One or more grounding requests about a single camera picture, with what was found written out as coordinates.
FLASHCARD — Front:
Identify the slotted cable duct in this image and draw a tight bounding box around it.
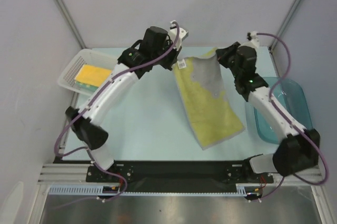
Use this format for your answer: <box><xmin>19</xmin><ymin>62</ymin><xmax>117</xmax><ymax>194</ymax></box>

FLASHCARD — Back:
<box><xmin>49</xmin><ymin>184</ymin><xmax>261</xmax><ymax>196</ymax></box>

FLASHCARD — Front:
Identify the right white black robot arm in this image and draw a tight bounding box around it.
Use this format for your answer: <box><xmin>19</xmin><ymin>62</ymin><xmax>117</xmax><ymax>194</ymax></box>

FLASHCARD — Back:
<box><xmin>215</xmin><ymin>42</ymin><xmax>320</xmax><ymax>183</ymax></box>

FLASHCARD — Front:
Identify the yellow towel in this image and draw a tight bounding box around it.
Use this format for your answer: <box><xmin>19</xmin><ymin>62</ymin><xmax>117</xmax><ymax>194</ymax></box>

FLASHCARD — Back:
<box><xmin>74</xmin><ymin>64</ymin><xmax>112</xmax><ymax>87</ymax></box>

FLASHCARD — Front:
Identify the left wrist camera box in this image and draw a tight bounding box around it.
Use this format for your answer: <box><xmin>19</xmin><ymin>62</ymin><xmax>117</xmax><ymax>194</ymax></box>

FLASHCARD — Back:
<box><xmin>168</xmin><ymin>21</ymin><xmax>189</xmax><ymax>51</ymax></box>

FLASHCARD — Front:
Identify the white perforated plastic basket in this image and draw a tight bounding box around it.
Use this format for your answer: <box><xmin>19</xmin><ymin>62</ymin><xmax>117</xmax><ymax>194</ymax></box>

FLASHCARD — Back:
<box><xmin>57</xmin><ymin>49</ymin><xmax>118</xmax><ymax>96</ymax></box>

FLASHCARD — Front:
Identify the aluminium frame rail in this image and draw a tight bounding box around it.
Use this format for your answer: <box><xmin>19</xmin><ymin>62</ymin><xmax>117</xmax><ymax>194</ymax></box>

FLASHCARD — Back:
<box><xmin>36</xmin><ymin>162</ymin><xmax>324</xmax><ymax>187</ymax></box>

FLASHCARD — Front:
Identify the blue translucent plastic tub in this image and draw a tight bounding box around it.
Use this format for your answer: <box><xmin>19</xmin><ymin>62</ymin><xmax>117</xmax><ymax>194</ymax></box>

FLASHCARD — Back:
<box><xmin>245</xmin><ymin>79</ymin><xmax>313</xmax><ymax>144</ymax></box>

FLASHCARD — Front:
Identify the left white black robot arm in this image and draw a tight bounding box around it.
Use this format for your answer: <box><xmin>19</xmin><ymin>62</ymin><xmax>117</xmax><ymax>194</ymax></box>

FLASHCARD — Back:
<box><xmin>65</xmin><ymin>21</ymin><xmax>189</xmax><ymax>182</ymax></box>

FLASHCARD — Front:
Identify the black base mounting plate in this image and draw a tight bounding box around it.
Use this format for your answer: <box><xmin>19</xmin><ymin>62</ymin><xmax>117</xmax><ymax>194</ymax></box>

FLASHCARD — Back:
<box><xmin>86</xmin><ymin>160</ymin><xmax>274</xmax><ymax>193</ymax></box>

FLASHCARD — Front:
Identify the teal and cream towel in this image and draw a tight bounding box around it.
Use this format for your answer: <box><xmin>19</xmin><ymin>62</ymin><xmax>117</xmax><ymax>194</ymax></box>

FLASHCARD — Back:
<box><xmin>75</xmin><ymin>81</ymin><xmax>98</xmax><ymax>93</ymax></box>

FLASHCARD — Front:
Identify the pale green cloth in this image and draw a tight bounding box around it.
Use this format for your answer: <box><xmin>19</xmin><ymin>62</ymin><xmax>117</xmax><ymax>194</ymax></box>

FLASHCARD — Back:
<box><xmin>172</xmin><ymin>47</ymin><xmax>245</xmax><ymax>150</ymax></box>

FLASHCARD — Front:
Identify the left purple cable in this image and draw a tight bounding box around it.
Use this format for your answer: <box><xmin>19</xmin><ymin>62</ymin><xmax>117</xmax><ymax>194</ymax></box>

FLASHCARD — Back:
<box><xmin>52</xmin><ymin>21</ymin><xmax>181</xmax><ymax>210</ymax></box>

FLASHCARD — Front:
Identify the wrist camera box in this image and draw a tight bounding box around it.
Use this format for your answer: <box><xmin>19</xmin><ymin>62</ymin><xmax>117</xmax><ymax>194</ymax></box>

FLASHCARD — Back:
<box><xmin>247</xmin><ymin>31</ymin><xmax>260</xmax><ymax>50</ymax></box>
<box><xmin>168</xmin><ymin>21</ymin><xmax>189</xmax><ymax>51</ymax></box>

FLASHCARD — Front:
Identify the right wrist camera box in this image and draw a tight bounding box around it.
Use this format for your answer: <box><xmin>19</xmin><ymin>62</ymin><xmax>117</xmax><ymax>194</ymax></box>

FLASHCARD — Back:
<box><xmin>247</xmin><ymin>31</ymin><xmax>260</xmax><ymax>50</ymax></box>

